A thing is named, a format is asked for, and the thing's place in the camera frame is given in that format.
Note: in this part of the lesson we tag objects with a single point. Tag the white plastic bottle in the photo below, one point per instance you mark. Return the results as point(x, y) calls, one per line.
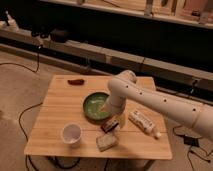
point(144, 123)

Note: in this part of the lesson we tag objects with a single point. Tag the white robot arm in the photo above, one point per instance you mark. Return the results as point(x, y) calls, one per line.
point(194, 115)

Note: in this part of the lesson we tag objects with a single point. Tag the wooden table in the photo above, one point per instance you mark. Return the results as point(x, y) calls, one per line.
point(63, 105)

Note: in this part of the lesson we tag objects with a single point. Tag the white spray bottle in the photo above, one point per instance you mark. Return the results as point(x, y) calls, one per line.
point(12, 22)

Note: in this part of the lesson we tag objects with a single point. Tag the dark brown chocolate bar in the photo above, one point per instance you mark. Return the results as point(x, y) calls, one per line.
point(109, 125)

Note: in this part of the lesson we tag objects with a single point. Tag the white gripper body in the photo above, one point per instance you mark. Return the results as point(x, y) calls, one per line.
point(115, 104)

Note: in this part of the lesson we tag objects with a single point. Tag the green bowl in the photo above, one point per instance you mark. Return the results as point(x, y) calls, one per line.
point(92, 106)

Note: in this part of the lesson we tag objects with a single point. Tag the red brown sausage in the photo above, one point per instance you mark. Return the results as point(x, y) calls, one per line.
point(76, 82)

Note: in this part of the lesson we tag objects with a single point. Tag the dark object on ledge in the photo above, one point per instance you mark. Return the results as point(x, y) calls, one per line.
point(59, 35)

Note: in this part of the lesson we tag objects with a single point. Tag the white sponge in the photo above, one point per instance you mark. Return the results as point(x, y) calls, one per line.
point(106, 141)

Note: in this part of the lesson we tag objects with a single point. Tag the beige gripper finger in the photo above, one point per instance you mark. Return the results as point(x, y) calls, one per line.
point(103, 108)
point(121, 120)

